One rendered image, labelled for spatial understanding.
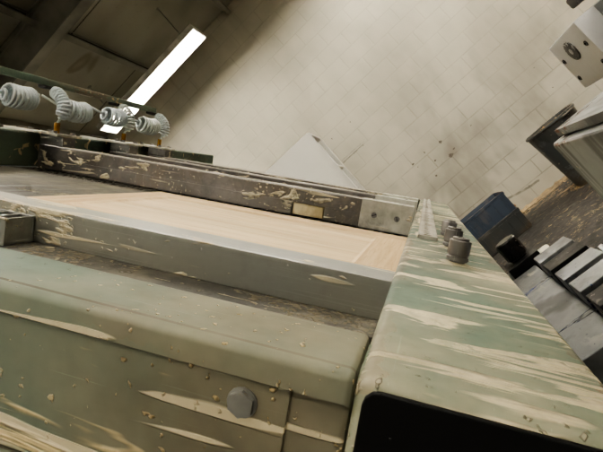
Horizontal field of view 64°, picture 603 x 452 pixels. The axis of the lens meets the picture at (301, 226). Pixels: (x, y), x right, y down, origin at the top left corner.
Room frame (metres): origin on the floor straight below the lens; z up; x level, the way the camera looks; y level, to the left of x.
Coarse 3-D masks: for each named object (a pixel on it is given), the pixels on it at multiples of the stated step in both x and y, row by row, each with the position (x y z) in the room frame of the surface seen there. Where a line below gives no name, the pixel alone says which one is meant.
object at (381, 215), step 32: (64, 96) 1.34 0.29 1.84; (32, 128) 1.31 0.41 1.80; (64, 160) 1.31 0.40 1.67; (96, 160) 1.29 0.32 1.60; (128, 160) 1.27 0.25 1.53; (192, 192) 1.25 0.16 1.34; (224, 192) 1.24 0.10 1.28; (256, 192) 1.22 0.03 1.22; (288, 192) 1.20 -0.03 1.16; (320, 192) 1.19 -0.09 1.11; (352, 224) 1.19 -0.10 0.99; (384, 224) 1.17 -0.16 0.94
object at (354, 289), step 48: (0, 192) 0.57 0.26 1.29; (48, 240) 0.52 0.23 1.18; (96, 240) 0.51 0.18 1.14; (144, 240) 0.50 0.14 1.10; (192, 240) 0.49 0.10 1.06; (240, 240) 0.53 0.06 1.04; (240, 288) 0.49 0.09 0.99; (288, 288) 0.48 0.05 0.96; (336, 288) 0.47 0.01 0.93; (384, 288) 0.46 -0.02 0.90
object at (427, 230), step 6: (426, 204) 1.74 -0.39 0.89; (426, 210) 1.40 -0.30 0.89; (432, 210) 1.45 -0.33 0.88; (426, 216) 1.15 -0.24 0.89; (432, 216) 1.18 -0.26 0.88; (420, 222) 0.95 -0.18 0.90; (426, 222) 0.98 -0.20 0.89; (432, 222) 0.99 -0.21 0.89; (420, 228) 0.84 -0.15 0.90; (426, 228) 0.86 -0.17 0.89; (432, 228) 0.87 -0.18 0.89; (420, 234) 0.74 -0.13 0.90; (426, 234) 0.76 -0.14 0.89; (432, 234) 0.77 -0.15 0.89
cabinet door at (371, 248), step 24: (144, 216) 0.72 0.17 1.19; (168, 216) 0.76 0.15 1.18; (192, 216) 0.80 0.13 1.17; (216, 216) 0.85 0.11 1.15; (240, 216) 0.91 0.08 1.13; (264, 216) 0.96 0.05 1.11; (288, 216) 1.01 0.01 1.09; (264, 240) 0.69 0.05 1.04; (288, 240) 0.72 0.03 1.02; (312, 240) 0.76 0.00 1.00; (336, 240) 0.81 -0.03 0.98; (360, 240) 0.85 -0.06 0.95; (384, 240) 0.88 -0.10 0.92; (360, 264) 0.62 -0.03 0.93; (384, 264) 0.65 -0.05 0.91
